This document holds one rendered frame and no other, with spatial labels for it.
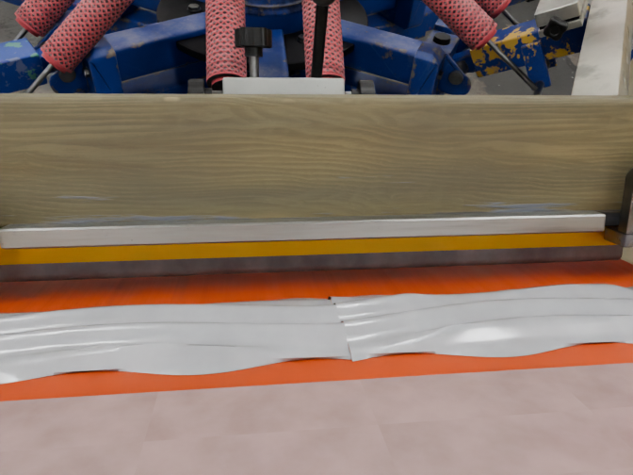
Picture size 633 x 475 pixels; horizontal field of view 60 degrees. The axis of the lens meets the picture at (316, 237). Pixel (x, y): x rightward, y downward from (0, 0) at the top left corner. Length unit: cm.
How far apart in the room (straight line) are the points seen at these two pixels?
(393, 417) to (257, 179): 15
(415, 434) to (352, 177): 15
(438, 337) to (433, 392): 4
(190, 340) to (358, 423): 9
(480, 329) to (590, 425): 7
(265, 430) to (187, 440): 2
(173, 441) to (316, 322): 10
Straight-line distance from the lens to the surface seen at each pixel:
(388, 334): 25
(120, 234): 29
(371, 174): 30
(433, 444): 19
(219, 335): 24
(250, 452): 18
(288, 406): 20
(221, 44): 71
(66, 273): 33
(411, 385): 22
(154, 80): 106
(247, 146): 29
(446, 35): 100
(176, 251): 31
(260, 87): 58
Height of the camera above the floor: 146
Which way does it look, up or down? 46 degrees down
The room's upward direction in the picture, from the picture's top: 6 degrees clockwise
